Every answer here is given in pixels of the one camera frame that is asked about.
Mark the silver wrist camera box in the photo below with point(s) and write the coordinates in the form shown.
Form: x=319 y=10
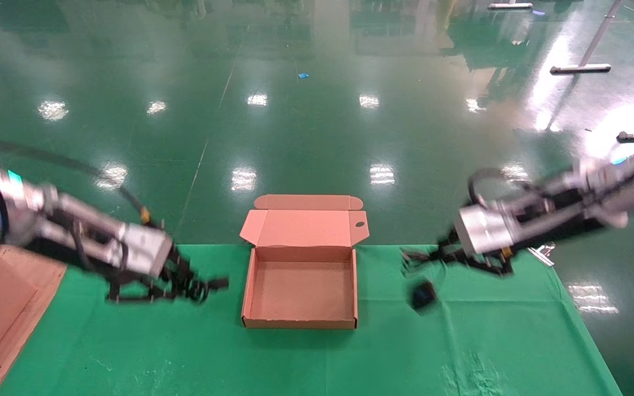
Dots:
x=485 y=228
x=141 y=247

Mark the open brown cardboard box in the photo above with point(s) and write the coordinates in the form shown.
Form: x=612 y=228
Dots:
x=300 y=291

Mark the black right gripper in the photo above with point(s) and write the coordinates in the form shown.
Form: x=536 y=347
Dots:
x=487 y=259

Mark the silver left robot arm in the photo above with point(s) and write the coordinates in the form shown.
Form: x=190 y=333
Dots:
x=3 y=203

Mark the white table foot bar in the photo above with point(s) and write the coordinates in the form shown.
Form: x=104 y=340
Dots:
x=509 y=6

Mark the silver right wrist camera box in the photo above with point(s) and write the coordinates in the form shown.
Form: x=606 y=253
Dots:
x=485 y=228

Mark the white table leg with pole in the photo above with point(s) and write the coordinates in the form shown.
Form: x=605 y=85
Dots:
x=581 y=69

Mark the silver binder clip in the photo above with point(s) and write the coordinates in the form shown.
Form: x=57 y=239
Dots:
x=542 y=253

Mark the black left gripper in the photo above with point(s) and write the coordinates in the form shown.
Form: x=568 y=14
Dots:
x=165 y=269

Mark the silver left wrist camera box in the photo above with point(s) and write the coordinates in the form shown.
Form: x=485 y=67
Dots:
x=141 y=247

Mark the green table cloth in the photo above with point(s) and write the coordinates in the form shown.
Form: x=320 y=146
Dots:
x=295 y=363

